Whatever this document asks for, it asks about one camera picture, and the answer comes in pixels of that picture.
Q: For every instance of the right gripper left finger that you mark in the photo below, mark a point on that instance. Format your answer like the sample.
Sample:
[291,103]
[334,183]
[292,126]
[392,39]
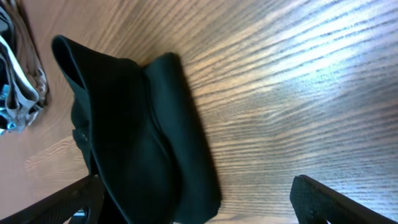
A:
[80,202]

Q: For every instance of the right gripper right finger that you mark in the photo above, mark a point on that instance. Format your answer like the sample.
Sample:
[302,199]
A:
[315,203]

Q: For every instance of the black t-shirt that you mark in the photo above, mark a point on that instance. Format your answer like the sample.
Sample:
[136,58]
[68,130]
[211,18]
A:
[139,131]

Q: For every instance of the folded light blue shirt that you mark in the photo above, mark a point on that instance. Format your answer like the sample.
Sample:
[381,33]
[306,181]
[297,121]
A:
[7,123]

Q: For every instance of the folded black shirt on pile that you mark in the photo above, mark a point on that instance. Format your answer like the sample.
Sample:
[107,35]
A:
[7,44]

